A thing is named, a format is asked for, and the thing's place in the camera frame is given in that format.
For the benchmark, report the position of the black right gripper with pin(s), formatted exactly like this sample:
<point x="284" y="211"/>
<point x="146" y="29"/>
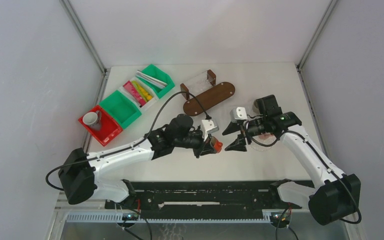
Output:
<point x="238" y="144"/>

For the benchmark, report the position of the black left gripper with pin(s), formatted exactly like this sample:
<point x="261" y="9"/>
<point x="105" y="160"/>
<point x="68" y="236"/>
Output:
<point x="198" y="151"/>

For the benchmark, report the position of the brown ceramic cup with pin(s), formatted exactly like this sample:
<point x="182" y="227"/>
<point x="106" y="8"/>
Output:
<point x="215" y="145"/>

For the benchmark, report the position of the pink printed white mug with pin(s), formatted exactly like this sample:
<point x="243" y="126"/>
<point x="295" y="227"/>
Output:
<point x="266" y="136"/>

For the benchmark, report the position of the clear acrylic organizer rack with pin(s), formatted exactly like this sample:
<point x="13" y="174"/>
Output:
<point x="198" y="84"/>

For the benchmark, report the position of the grey cup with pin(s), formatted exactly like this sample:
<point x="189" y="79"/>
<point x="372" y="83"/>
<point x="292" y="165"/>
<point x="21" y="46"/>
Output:
<point x="255" y="107"/>

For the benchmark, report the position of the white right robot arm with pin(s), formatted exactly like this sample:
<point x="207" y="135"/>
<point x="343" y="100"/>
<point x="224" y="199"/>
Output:
<point x="334" y="196"/>

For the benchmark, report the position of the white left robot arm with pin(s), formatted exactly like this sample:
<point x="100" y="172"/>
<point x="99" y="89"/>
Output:
<point x="83" y="175"/>

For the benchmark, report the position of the brown oval wooden tray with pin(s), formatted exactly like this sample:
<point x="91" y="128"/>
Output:
<point x="208" y="98"/>

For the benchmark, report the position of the yellow toothpaste tube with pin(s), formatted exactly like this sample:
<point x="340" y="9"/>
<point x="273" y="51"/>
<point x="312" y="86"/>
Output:
<point x="143" y="92"/>

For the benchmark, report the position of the white toothpaste bin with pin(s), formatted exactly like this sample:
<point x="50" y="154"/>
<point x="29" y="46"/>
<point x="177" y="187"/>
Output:
<point x="149" y="104"/>

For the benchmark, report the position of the green toothbrush bin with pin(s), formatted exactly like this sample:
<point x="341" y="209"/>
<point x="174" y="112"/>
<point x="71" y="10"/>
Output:
<point x="157" y="73"/>

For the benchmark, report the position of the pink toothpaste tube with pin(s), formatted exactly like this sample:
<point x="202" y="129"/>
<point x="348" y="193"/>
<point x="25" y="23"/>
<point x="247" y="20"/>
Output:
<point x="129" y="87"/>

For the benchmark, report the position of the pink toothbrush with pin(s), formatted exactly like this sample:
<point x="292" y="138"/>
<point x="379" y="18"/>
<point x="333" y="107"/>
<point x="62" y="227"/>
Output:
<point x="158" y="86"/>

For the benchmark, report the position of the clear oval acrylic plate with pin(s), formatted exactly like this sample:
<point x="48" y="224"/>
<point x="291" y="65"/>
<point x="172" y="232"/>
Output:
<point x="261" y="145"/>

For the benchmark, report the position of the green bin with rack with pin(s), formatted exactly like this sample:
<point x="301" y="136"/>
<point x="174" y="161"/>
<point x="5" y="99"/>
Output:
<point x="121" y="108"/>

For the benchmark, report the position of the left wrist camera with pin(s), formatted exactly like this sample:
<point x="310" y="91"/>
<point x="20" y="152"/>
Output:
<point x="208" y="127"/>

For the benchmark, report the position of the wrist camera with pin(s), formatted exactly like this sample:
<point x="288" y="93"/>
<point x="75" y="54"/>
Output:
<point x="208" y="127"/>
<point x="238" y="115"/>

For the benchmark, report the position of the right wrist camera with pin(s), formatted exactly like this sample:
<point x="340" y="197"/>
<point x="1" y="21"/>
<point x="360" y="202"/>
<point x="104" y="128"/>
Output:
<point x="238" y="115"/>

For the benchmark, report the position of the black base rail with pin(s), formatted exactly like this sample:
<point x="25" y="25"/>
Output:
<point x="201" y="200"/>

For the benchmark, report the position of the grey handled white mug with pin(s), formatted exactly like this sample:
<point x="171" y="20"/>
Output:
<point x="92" y="120"/>

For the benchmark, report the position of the aluminium frame post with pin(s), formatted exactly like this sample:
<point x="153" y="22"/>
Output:
<point x="80" y="29"/>

